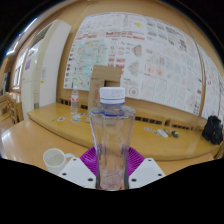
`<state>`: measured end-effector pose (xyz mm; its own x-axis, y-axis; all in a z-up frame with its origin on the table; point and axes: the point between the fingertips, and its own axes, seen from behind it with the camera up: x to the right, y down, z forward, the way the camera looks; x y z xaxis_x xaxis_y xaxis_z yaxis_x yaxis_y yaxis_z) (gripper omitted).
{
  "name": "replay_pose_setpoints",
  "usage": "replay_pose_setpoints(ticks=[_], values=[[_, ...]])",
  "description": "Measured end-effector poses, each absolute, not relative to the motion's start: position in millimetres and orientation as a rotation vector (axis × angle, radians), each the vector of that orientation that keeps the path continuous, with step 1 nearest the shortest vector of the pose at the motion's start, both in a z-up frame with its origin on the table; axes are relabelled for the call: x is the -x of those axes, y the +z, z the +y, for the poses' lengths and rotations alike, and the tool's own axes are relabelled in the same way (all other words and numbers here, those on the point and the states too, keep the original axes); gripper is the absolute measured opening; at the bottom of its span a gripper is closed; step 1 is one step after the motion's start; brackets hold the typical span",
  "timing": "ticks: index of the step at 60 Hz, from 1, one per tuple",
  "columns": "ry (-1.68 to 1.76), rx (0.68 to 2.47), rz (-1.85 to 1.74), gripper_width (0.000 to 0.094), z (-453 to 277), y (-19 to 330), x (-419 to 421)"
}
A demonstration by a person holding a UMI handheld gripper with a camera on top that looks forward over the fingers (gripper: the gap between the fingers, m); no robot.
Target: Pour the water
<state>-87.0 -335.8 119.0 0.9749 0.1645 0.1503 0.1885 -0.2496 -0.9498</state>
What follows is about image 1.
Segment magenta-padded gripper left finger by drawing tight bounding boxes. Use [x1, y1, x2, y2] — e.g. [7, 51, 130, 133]
[58, 146, 101, 190]

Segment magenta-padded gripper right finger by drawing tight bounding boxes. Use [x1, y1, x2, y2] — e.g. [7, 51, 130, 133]
[126, 146, 167, 190]

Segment clear water bottle white cap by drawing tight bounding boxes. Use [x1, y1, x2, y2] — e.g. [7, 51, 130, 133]
[88, 86, 137, 192]

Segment white ceramic mug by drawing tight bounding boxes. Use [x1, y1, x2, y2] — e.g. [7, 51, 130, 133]
[42, 147, 76, 176]

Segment small white object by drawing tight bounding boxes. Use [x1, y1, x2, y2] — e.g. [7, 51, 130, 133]
[156, 128, 170, 139]

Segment clear bottle with red label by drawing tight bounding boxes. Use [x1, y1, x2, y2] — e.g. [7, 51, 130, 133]
[70, 86, 80, 116]

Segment black backpack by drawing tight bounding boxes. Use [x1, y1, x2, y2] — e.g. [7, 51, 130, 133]
[201, 114, 224, 146]

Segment group of wooden chairs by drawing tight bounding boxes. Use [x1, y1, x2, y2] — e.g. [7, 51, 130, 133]
[0, 91, 23, 125]

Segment brown cardboard box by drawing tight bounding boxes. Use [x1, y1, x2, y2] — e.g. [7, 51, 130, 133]
[86, 64, 123, 123]

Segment white standing air conditioner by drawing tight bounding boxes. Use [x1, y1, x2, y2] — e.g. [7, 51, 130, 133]
[19, 19, 73, 118]

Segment window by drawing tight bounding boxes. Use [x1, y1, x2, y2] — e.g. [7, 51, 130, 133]
[12, 49, 26, 90]

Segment large white printed wall poster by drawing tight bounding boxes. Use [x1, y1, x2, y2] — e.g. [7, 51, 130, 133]
[62, 12, 205, 116]

